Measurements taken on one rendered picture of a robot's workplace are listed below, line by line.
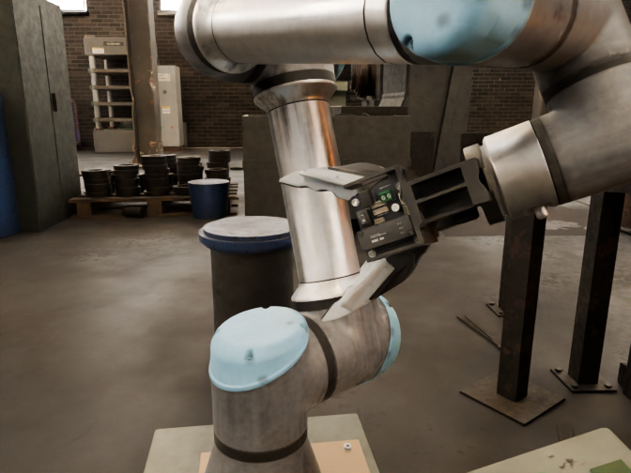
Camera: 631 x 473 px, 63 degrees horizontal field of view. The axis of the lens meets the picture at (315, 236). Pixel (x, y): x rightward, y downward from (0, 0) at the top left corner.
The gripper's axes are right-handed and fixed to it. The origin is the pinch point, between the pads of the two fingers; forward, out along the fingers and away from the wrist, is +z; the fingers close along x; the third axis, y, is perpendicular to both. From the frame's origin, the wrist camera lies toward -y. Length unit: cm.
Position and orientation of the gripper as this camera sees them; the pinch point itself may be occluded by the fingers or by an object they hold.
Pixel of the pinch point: (301, 250)
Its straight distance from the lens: 54.1
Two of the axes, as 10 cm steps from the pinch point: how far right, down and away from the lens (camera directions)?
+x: 3.0, 9.5, -1.0
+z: -8.7, 3.1, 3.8
